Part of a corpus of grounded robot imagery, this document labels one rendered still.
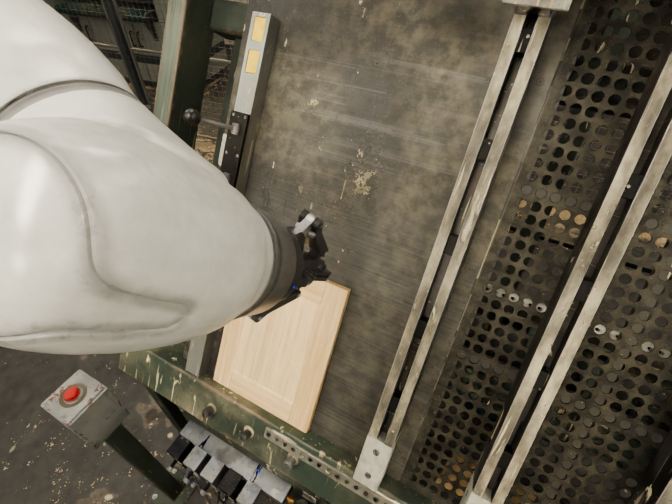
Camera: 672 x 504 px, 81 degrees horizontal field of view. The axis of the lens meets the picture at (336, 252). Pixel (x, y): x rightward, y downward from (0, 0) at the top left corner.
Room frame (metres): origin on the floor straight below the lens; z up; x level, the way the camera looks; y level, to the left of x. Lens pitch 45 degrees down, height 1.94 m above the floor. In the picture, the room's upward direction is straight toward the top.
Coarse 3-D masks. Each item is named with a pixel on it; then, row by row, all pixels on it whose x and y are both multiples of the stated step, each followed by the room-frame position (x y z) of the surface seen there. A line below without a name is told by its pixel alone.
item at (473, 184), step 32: (512, 0) 0.72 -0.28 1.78; (544, 0) 0.70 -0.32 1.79; (512, 32) 0.73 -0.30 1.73; (544, 32) 0.71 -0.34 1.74; (512, 64) 0.73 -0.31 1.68; (512, 96) 0.67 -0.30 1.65; (480, 128) 0.65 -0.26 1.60; (512, 128) 0.67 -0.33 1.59; (480, 160) 0.62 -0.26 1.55; (480, 192) 0.58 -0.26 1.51; (448, 224) 0.56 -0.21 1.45; (448, 256) 0.55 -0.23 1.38; (448, 288) 0.49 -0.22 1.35; (416, 320) 0.47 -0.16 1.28; (416, 352) 0.44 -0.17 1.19; (416, 384) 0.39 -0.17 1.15; (384, 416) 0.35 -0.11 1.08; (384, 448) 0.31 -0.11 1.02
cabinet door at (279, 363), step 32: (320, 288) 0.60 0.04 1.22; (288, 320) 0.58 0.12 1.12; (320, 320) 0.55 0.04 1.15; (224, 352) 0.57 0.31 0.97; (256, 352) 0.55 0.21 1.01; (288, 352) 0.53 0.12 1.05; (320, 352) 0.51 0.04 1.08; (224, 384) 0.52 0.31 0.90; (256, 384) 0.49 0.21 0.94; (288, 384) 0.48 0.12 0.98; (320, 384) 0.46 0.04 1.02; (288, 416) 0.42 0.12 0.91
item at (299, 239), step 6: (288, 228) 0.28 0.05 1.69; (294, 234) 0.27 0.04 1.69; (300, 234) 0.28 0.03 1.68; (294, 240) 0.26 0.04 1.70; (300, 240) 0.27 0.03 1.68; (300, 246) 0.28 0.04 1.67; (300, 252) 0.25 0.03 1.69; (300, 258) 0.24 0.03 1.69; (300, 264) 0.24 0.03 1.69; (300, 270) 0.24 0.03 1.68; (294, 276) 0.22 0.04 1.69; (300, 276) 0.23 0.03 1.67; (294, 282) 0.22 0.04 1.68; (294, 288) 0.23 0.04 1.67; (288, 294) 0.22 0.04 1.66
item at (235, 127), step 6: (186, 114) 0.81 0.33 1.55; (192, 114) 0.81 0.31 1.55; (198, 114) 0.82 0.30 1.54; (186, 120) 0.81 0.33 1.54; (192, 120) 0.81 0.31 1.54; (198, 120) 0.82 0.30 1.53; (204, 120) 0.83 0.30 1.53; (210, 120) 0.84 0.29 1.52; (222, 126) 0.85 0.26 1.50; (228, 126) 0.86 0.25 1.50; (234, 126) 0.86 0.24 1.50; (240, 126) 0.87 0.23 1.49; (234, 132) 0.85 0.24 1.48
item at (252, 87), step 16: (256, 16) 1.01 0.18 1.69; (272, 16) 0.99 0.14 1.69; (272, 32) 0.99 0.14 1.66; (256, 48) 0.96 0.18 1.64; (272, 48) 0.98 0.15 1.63; (240, 80) 0.94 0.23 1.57; (256, 80) 0.92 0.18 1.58; (240, 96) 0.92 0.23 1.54; (256, 96) 0.91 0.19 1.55; (256, 112) 0.90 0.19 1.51; (256, 128) 0.89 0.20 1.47; (240, 176) 0.82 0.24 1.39; (240, 192) 0.81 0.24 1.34; (208, 336) 0.60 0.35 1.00; (192, 352) 0.58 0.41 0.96; (208, 352) 0.59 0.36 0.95; (192, 368) 0.55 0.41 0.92
